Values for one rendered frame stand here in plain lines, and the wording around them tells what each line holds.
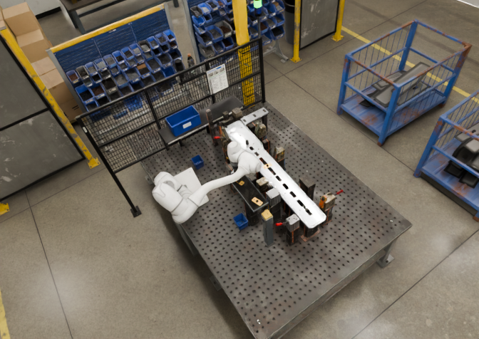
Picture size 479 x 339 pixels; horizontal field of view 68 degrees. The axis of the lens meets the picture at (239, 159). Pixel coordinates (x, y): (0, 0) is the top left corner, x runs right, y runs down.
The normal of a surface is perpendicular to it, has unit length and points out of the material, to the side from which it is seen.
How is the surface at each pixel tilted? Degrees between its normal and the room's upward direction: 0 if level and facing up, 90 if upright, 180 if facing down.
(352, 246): 0
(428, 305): 0
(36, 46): 90
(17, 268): 0
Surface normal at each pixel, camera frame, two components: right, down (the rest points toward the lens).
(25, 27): 0.49, 0.64
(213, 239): -0.10, -0.64
